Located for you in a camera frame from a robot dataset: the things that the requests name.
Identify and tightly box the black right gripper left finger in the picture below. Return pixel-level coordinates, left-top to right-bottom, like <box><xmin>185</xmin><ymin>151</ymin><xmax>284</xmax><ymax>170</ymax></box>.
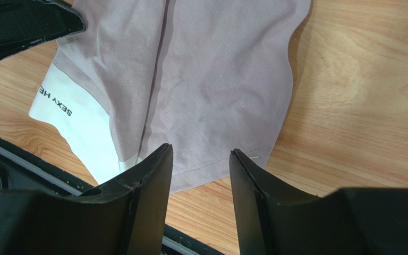
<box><xmin>0</xmin><ymin>143</ymin><xmax>173</xmax><ymax>254</ymax></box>

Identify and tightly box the pink underwear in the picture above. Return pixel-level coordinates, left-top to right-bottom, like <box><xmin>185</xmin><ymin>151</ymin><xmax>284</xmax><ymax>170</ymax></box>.
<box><xmin>29</xmin><ymin>1</ymin><xmax>311</xmax><ymax>193</ymax></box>

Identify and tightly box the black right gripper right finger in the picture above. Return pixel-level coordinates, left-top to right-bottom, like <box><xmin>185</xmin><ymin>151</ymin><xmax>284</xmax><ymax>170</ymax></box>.
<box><xmin>229</xmin><ymin>149</ymin><xmax>408</xmax><ymax>254</ymax></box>

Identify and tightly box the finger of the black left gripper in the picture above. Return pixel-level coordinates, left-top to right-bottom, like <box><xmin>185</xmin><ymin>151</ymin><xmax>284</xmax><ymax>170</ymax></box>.
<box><xmin>0</xmin><ymin>1</ymin><xmax>86</xmax><ymax>61</ymax></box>

